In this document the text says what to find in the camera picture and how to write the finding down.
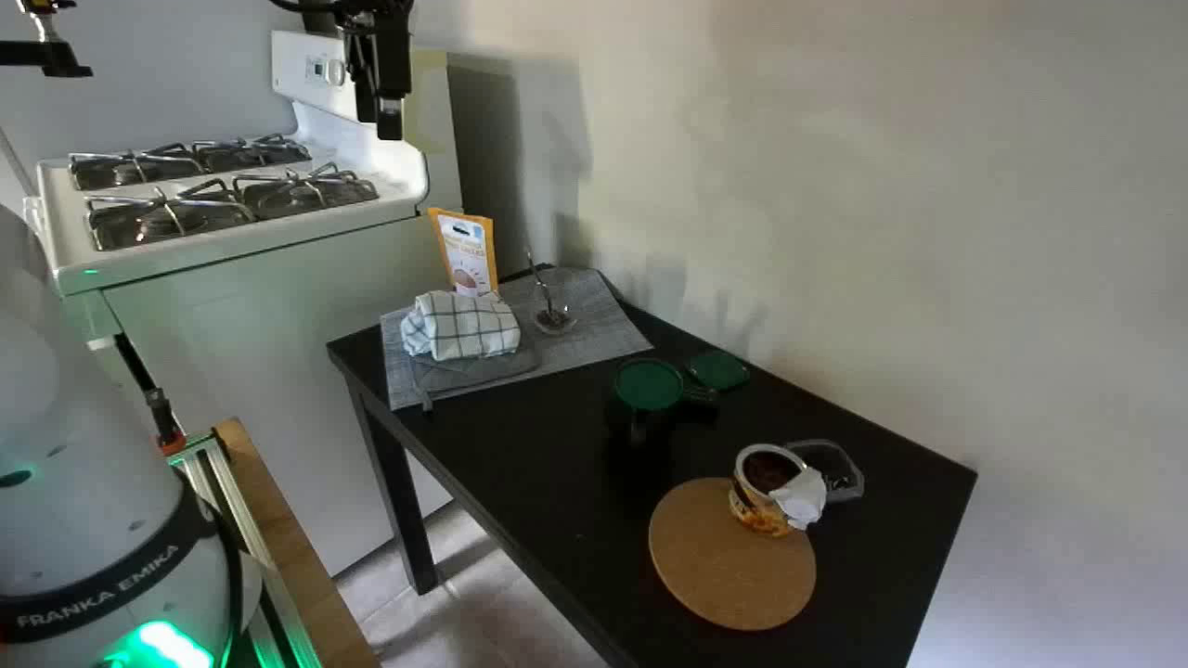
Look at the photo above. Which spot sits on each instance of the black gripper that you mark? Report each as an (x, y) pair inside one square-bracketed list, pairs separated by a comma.
[(377, 49)]

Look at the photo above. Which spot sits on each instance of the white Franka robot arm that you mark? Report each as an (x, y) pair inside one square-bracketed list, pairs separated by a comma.
[(77, 496)]

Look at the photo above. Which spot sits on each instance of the clear glass cup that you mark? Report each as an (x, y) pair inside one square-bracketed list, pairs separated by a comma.
[(555, 315)]

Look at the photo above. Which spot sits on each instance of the black burner grate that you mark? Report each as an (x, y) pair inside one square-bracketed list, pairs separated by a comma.
[(149, 221), (304, 192), (242, 155), (118, 167)]

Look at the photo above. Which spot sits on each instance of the orange paper packet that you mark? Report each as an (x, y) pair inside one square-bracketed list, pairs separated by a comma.
[(471, 250)]

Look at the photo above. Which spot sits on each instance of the white checkered dish towel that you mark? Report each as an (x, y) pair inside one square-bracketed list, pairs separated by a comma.
[(464, 328)]

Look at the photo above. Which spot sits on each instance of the white gas stove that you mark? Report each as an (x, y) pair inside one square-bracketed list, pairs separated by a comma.
[(246, 322)]

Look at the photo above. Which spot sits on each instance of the gray grid mat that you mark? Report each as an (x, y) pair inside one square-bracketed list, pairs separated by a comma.
[(597, 336)]

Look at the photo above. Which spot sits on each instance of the dark mug with green lid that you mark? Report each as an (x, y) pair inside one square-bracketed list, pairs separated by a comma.
[(647, 388)]

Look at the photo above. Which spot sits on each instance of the black table leg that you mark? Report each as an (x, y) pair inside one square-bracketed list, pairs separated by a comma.
[(403, 519)]

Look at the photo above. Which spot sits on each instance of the green square coaster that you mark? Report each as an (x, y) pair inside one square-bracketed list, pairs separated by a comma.
[(718, 373)]

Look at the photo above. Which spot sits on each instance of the wooden board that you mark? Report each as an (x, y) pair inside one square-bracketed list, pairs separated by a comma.
[(292, 544)]

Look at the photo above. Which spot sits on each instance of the yellow white ceramic mug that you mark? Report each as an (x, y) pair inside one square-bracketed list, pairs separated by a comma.
[(751, 500)]

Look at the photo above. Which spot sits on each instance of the round cork mat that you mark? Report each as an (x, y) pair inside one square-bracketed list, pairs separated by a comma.
[(718, 574)]

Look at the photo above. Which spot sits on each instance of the white crumpled paper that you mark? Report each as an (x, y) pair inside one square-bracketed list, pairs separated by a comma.
[(804, 500)]

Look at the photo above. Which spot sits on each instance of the gray rectangular tray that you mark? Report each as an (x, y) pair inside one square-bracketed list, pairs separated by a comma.
[(850, 477)]

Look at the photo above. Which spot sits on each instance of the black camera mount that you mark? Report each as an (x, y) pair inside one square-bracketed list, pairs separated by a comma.
[(38, 58)]

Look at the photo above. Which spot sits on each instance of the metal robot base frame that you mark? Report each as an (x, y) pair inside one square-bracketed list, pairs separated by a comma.
[(226, 501)]

